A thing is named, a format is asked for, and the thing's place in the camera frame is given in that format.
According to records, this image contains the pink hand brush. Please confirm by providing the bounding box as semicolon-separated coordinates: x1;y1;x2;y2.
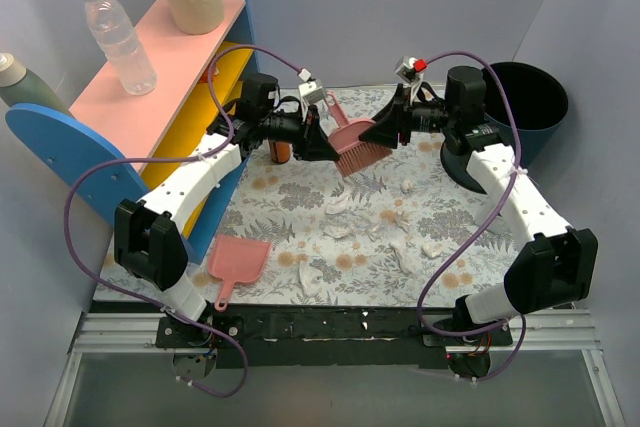
325;93;392;178

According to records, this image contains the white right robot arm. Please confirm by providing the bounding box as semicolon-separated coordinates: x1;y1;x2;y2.
359;58;598;345

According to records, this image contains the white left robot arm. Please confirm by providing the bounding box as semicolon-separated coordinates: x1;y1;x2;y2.
114;74;339;347

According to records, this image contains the brown small bottle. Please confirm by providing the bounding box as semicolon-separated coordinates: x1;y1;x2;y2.
269;141;291;165

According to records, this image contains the floral table mat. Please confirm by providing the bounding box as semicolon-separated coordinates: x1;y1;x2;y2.
94;86;551;308

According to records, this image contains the orange item in shelf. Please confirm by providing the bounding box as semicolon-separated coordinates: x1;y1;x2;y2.
198;66;219;83

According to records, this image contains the dark blue trash bin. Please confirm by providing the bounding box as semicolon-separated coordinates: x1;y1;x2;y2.
440;62;569;194

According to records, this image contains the pink dustpan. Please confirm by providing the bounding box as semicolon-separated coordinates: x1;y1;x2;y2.
207;235;272;312

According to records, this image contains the clear plastic water bottle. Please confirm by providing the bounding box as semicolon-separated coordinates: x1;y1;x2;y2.
84;0;157;96

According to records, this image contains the blue pink yellow shelf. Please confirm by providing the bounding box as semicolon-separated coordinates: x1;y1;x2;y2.
4;0;270;265

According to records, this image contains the green metal bottle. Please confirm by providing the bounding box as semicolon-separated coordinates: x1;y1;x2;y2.
1;53;72;117

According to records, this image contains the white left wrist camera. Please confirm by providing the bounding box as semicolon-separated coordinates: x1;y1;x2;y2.
298;68;326;108

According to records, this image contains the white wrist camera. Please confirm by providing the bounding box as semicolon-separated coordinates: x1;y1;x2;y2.
298;68;326;108
394;56;428;84

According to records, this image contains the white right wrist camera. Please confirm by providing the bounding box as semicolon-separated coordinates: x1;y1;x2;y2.
394;56;428;84

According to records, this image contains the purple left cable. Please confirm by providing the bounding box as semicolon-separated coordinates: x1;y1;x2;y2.
65;44;309;398

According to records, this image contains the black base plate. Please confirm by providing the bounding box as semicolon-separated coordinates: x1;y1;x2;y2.
155;303;516;371

